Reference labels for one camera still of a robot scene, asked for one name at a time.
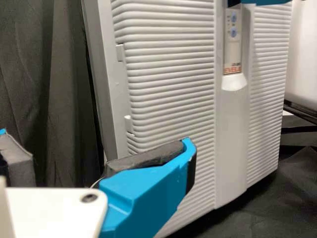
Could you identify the white box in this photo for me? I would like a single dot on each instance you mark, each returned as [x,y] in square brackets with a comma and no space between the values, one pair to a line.
[304,49]

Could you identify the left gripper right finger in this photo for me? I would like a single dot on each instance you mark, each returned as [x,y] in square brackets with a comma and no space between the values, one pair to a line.
[143,193]

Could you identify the black platform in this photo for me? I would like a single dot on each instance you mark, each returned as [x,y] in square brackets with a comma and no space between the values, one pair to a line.
[302,124]

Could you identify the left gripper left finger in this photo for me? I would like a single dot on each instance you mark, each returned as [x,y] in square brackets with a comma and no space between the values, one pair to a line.
[17,163]

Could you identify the incubator door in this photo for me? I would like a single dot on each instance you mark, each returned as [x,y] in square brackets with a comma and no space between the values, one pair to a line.
[173,86]

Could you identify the white incubator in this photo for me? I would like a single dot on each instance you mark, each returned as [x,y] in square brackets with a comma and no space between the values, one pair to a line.
[106,74]

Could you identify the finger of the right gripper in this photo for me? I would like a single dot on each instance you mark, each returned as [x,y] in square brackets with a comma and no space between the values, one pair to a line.
[262,2]

